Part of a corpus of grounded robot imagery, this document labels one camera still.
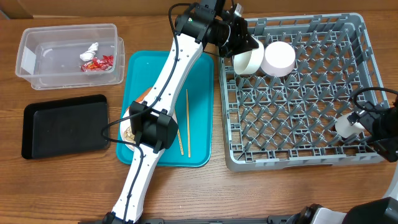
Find black base bar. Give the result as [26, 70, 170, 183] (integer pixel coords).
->
[77, 214, 305, 224]

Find grey dishwasher rack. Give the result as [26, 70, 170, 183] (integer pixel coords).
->
[219, 13, 382, 172]

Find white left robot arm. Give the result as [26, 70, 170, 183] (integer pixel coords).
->
[102, 0, 259, 224]

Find clear plastic bin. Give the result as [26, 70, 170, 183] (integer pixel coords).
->
[15, 24, 125, 90]

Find white bowl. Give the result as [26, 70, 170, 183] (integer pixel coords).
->
[233, 39, 265, 75]

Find peanut pile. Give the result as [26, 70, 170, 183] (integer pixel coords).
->
[123, 127, 135, 143]

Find right wooden chopstick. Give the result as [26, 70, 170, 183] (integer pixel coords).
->
[186, 89, 191, 158]

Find teal serving tray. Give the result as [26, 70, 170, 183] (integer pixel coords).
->
[121, 51, 214, 167]

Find white tissue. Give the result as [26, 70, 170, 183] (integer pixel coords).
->
[80, 42, 99, 62]

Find black plastic tray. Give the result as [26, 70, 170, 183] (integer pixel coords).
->
[21, 95, 110, 159]

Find pink bowl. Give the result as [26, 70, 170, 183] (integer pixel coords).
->
[260, 41, 296, 77]

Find wooden chopstick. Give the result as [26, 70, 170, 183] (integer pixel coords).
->
[173, 110, 184, 156]
[186, 89, 191, 158]

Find white cup in rack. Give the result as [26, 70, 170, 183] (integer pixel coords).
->
[335, 112, 365, 138]

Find white plate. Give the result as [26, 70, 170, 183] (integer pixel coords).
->
[119, 107, 135, 152]

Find left wooden chopstick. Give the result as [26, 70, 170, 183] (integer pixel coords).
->
[173, 110, 184, 156]

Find orange carrot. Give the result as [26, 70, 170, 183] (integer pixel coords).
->
[136, 88, 152, 103]

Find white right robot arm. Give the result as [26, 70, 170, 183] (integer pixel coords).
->
[342, 102, 397, 224]

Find red snack wrapper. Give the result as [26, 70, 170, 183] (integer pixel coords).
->
[80, 55, 114, 72]

